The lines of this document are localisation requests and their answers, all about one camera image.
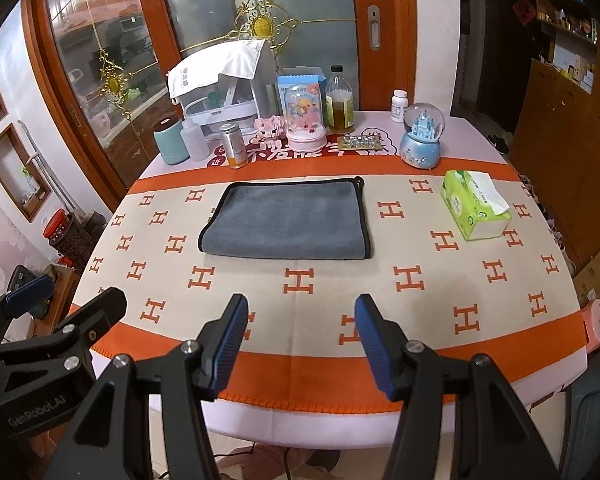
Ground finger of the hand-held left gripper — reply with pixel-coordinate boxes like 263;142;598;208
0;274;54;347
0;287;129;377

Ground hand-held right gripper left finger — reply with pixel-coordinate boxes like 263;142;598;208
45;294;251;480

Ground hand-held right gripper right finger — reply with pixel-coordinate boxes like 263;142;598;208
354;294;563;480

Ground grey towel with black trim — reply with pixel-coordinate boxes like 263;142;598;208
198;176;374;261

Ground red lidded jar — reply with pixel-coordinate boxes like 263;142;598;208
43;209;76;247

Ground orange and beige printed blanket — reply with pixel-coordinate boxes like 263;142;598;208
70;164;589;407

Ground green tissue box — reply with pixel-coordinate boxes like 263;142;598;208
440;169;512;242

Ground teal canister with dark lid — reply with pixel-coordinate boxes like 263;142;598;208
152;118;190;165

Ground white plastic squeeze bottle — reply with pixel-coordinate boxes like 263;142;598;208
180;118;209;163

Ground silver and orange can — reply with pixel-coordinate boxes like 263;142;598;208
218;123;246;170

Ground blue castle snow globe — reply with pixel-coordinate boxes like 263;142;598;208
399;103;446;170

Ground silver blister pack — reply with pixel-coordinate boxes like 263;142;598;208
337;133;385;151

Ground pink stool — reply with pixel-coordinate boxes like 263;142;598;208
579;299;600;357

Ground pink brick toy pig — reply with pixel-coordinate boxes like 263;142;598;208
252;114;287;140

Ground wooden glass door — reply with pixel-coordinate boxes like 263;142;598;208
132;0;417;112
26;0;182;192

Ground dark shoes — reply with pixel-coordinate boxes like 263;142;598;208
486;131;514;154

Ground white pill bottle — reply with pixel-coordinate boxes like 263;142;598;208
391;89;409;124

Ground glass bottle with yellow liquid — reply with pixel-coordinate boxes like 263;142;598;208
324;64;356;135

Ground pink dome toy display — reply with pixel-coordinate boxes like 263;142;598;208
283;83;327;152

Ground white cloth cover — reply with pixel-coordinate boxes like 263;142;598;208
167;38;272;107

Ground light blue cardboard box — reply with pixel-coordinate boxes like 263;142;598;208
277;73;327;119

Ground wooden cabinet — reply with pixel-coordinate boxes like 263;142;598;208
508;57;600;277

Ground red diamond door decoration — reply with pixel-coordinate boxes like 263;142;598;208
512;0;536;24

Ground black cable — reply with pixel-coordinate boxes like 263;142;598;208
160;441;292;480

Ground wooden wall niche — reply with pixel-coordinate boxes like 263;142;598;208
0;122;54;222

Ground silver door handle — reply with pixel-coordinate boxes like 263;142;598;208
367;4;382;51

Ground wall shelf with small goods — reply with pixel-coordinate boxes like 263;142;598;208
532;0;600;97

